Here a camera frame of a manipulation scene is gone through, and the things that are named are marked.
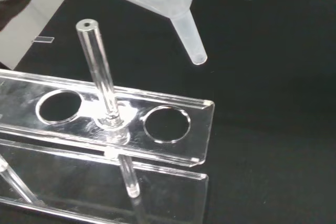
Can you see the clear acrylic funnel stand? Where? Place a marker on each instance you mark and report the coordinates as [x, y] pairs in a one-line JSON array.
[[131, 134]]

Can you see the clear cloth clip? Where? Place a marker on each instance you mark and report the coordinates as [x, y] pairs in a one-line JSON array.
[[43, 39]]

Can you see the black bench cloth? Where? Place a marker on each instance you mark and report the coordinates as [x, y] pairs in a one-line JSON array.
[[262, 77]]

